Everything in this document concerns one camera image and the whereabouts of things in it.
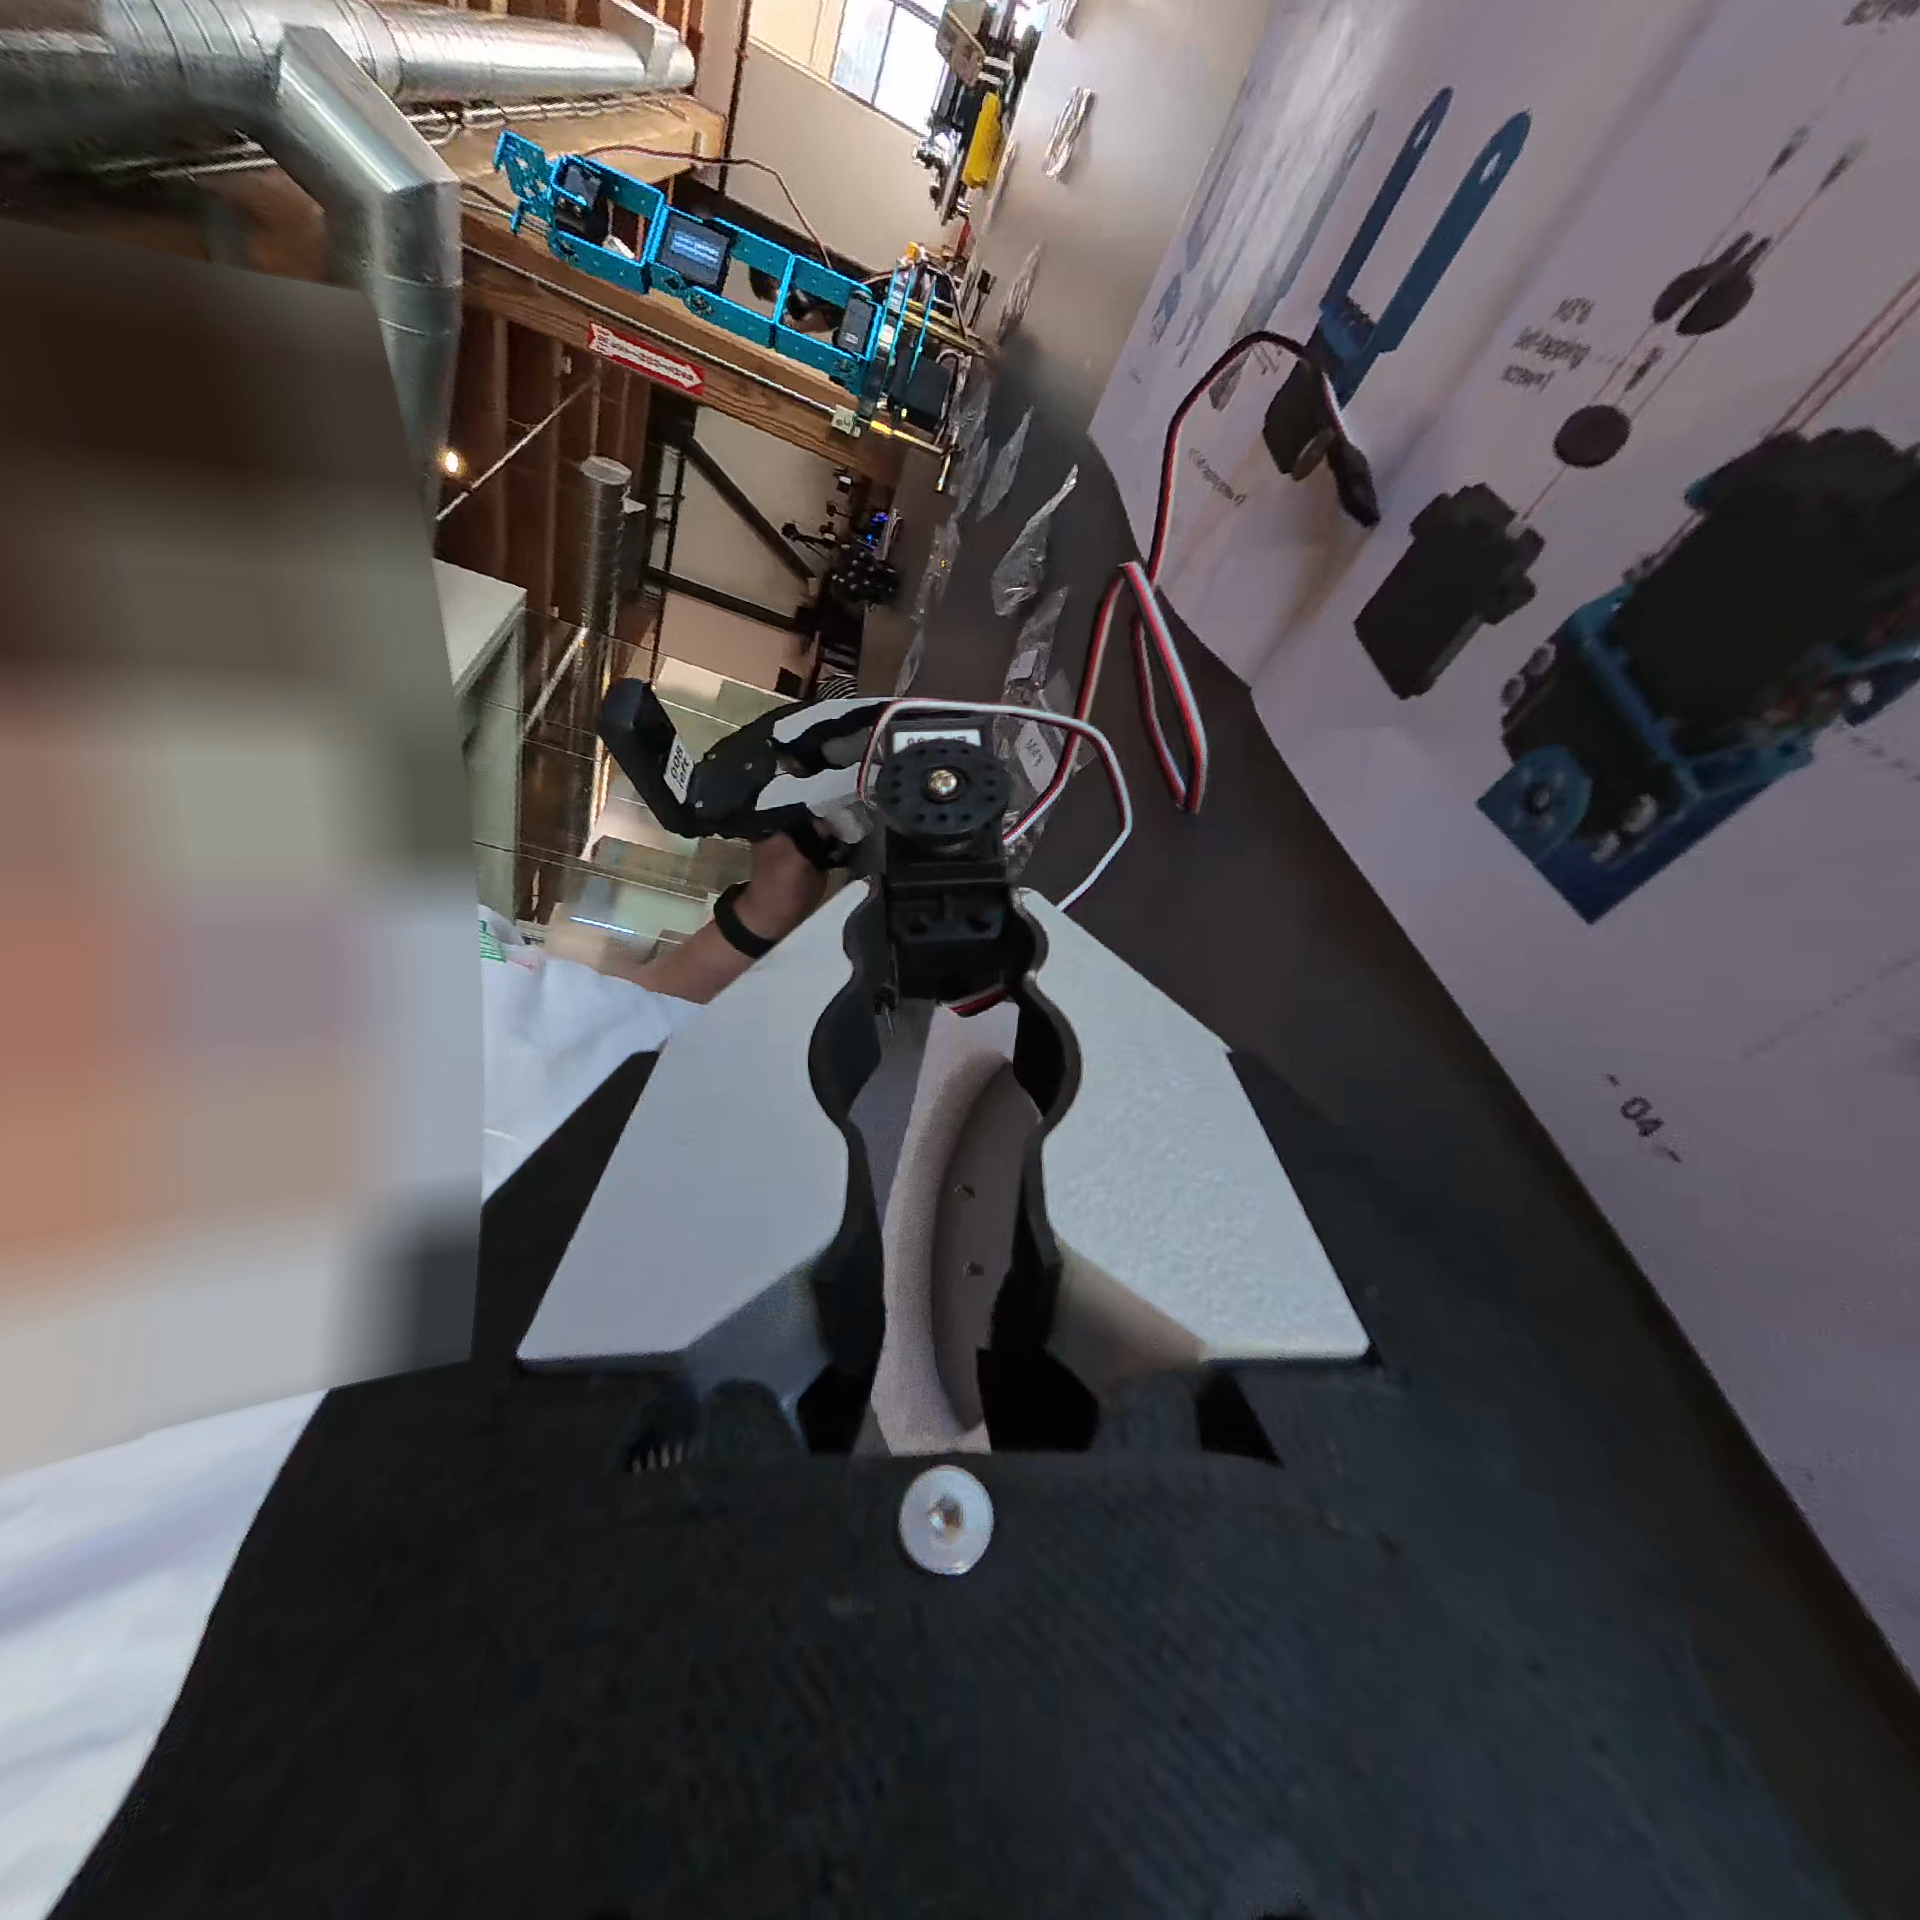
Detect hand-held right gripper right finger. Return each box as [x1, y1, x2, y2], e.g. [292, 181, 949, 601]
[978, 883, 1377, 1453]

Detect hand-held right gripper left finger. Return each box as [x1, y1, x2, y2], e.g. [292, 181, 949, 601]
[514, 883, 902, 1457]

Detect black servo motor with wires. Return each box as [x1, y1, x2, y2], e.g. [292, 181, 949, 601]
[867, 333, 1386, 1020]

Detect white foam block round hole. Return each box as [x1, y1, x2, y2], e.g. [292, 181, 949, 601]
[870, 1012, 1040, 1460]

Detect person's left forearm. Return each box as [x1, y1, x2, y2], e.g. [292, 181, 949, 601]
[622, 877, 824, 1004]

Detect dark grey desk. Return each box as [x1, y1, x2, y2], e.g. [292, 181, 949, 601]
[884, 0, 1920, 1920]

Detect person's left hand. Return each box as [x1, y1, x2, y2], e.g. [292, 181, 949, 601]
[747, 822, 846, 921]

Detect scattered small clear parts bags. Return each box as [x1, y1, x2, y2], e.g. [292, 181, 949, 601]
[896, 246, 1085, 781]

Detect red white sign strip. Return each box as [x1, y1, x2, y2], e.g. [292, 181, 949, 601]
[586, 319, 712, 398]

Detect white blue instruction booklet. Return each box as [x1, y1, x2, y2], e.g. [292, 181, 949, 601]
[1088, 0, 1920, 1697]

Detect person's white t-shirt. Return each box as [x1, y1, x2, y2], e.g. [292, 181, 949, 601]
[0, 931, 706, 1920]

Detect metal air duct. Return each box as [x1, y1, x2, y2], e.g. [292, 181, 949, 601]
[0, 0, 701, 500]

